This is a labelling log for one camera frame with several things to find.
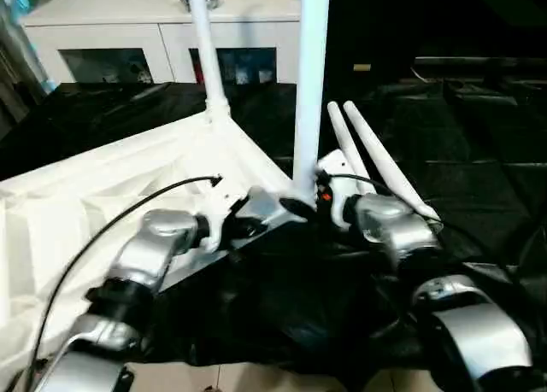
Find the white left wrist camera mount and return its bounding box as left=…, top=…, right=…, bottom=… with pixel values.
left=203, top=185, right=250, bottom=255

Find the black work mat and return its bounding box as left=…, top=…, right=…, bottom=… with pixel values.
left=0, top=78, right=547, bottom=380

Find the black left wrist camera cable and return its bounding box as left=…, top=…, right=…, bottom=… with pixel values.
left=23, top=175, right=224, bottom=392

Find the red white figure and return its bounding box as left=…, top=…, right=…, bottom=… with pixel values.
left=191, top=50, right=205, bottom=84

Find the white plastic table leg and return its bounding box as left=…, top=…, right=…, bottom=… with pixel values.
left=183, top=0, right=232, bottom=127
left=291, top=0, right=333, bottom=206
left=342, top=100, right=442, bottom=223
left=326, top=101, right=373, bottom=196

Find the blue white striped pole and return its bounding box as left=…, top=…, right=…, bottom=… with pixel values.
left=0, top=0, right=60, bottom=95

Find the white plastic table top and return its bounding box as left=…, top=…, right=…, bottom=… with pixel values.
left=0, top=109, right=320, bottom=392

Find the white glass-door cabinet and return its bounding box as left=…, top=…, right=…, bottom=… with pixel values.
left=19, top=0, right=303, bottom=85

